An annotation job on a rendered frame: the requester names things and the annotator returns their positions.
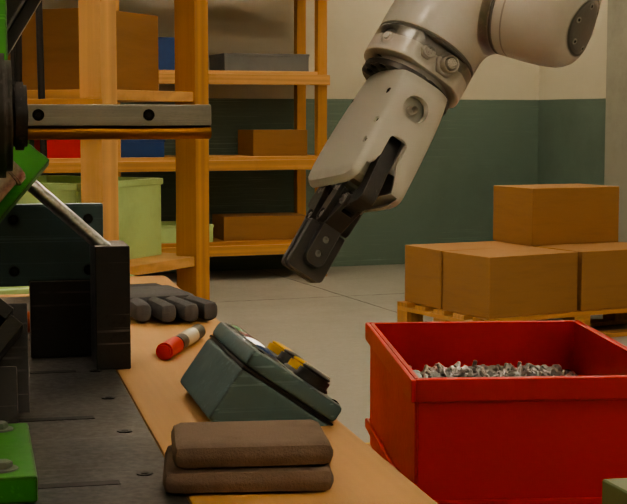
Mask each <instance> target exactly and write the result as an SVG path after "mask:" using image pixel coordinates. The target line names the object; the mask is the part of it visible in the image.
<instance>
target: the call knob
mask: <svg viewBox="0 0 627 504"><path fill-rule="evenodd" d="M297 371H298V372H299V373H301V374H302V375H303V376H305V377H306V378H308V379H309V380H311V381H312V382H314V383H315V384H317V385H318V386H320V387H321V388H323V389H324V390H327V388H328V387H329V385H330V384H328V382H330V377H329V376H327V375H326V374H324V373H323V372H321V371H320V370H318V369H317V368H315V367H314V366H312V365H311V364H309V363H308V362H305V363H303V366H302V365H300V366H299V367H298V369H297Z"/></svg>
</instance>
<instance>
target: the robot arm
mask: <svg viewBox="0 0 627 504"><path fill-rule="evenodd" d="M601 1H602V0H394V2H393V4H392V5H391V7H390V9H389V10H388V12H387V14H386V16H385V17H384V19H383V21H382V23H381V24H380V26H379V28H378V29H377V31H376V33H375V35H374V36H373V38H372V40H371V42H370V43H369V45H368V47H367V48H366V50H365V52H364V59H365V64H364V65H363V67H362V73H363V75H364V77H365V79H366V80H367V81H366V82H365V84H364V85H363V86H362V88H361V89H360V91H359V92H358V94H357V95H356V97H355V98H354V99H353V100H352V102H351V104H350V106H349V107H348V109H347V110H346V112H345V113H344V115H343V116H342V118H341V120H340V121H339V123H338V124H337V126H336V128H335V129H334V131H333V132H332V134H331V136H330V137H329V139H328V141H327V142H326V144H325V146H324V147H323V149H322V151H321V152H320V154H319V156H318V158H317V160H316V162H315V163H314V165H313V167H312V169H311V172H310V174H309V176H308V180H309V184H310V186H311V187H312V188H316V187H319V188H318V189H317V191H316V192H315V194H314V195H313V197H312V198H311V200H310V201H309V203H308V207H309V210H308V212H307V214H306V216H305V219H304V221H303V223H302V225H301V226H300V228H299V230H298V232H297V233H296V235H295V237H294V239H293V240H292V242H291V244H290V246H289V247H288V249H287V251H286V253H285V254H284V256H283V258H282V260H281V263H282V265H283V266H285V267H286V268H288V269H289V270H291V271H292V272H294V273H295V274H297V275H298V276H300V277H301V278H303V279H304V280H306V281H307V282H309V283H320V282H322V281H323V279H324V278H325V276H326V274H327V272H328V270H329V269H330V267H331V265H332V263H333V262H334V260H335V258H336V256H337V254H338V253H339V251H340V249H341V247H342V246H343V244H344V242H345V240H344V239H343V238H347V237H348V236H349V235H350V233H351V232H352V230H353V229H354V227H355V226H356V224H357V222H358V221H359V219H360V218H361V216H362V214H363V213H365V212H373V211H380V210H386V209H391V208H394V207H396V206H397V205H398V204H399V203H400V202H401V201H402V199H403V198H404V196H405V194H406V192H407V190H408V188H409V186H410V184H411V182H412V180H413V178H414V176H415V174H416V172H417V170H418V168H419V166H420V164H421V162H422V160H423V158H424V156H425V154H426V152H427V150H428V148H429V146H430V144H431V142H432V140H433V137H434V135H435V133H436V131H437V128H438V126H439V123H440V121H441V118H442V116H444V115H445V114H446V112H447V110H448V109H450V108H453V107H455V106H456V105H457V104H458V102H459V100H460V98H461V97H462V95H463V93H464V91H465V89H466V88H467V86H468V84H469V82H470V80H471V78H472V77H473V75H474V73H475V71H476V70H477V68H478V66H479V64H480V63H481V62H482V61H483V60H484V59H485V58H486V57H488V56H490V55H493V54H499V55H502V56H506V57H509V58H512V59H516V60H519V61H523V62H526V63H530V64H534V65H538V66H544V67H551V68H558V67H564V66H567V65H570V64H572V63H573V62H575V61H576V60H577V59H578V58H579V57H580V56H581V55H582V53H583V52H584V50H585V48H586V47H587V44H588V42H589V40H590V38H591V37H592V35H593V30H594V27H595V23H596V20H597V16H598V13H599V9H600V5H601ZM340 235H341V236H342V237H343V238H341V237H340Z"/></svg>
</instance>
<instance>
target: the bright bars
mask: <svg viewBox="0 0 627 504"><path fill-rule="evenodd" d="M27 191H28V192H29V193H31V194H32V195H33V196H34V197H35V198H36V199H38V200H39V201H40V202H41V203H42V204H43V205H45V206H46V207H47V208H48V209H49V210H50V211H52V212H53V213H54V214H55V215H56V216H57V217H59V218H60V219H61V220H62V221H63V222H64V223H66V224H67V225H68V226H69V227H70V228H71V229H72V230H74V231H75V232H76V233H77V234H78V235H79V236H81V237H82V238H83V239H84V240H85V241H86V242H88V243H89V244H90V301H91V358H92V361H93V363H94V365H95V367H96V369H98V370H99V369H101V370H112V369H130V368H131V321H130V247H129V246H128V245H127V244H126V243H125V242H124V241H122V240H112V241H107V240H105V239H104V238H103V237H102V236H101V235H100V234H99V233H97V232H96V231H95V230H94V229H93V228H92V227H90V226H89V225H88V224H87V223H86V222H85V221H83V220H82V219H81V218H80V217H79V216H78V215H77V214H75V213H74V212H73V211H72V210H71V209H70V208H68V207H67V206H66V205H65V204H64V203H63V202H61V201H60V200H59V199H58V198H57V197H56V196H55V195H53V194H52V193H51V192H50V191H49V190H48V189H46V188H45V187H44V186H43V185H42V184H41V183H39V182H38V181H37V180H36V181H35V182H34V183H33V184H32V186H31V187H30V188H29V189H28V190H27Z"/></svg>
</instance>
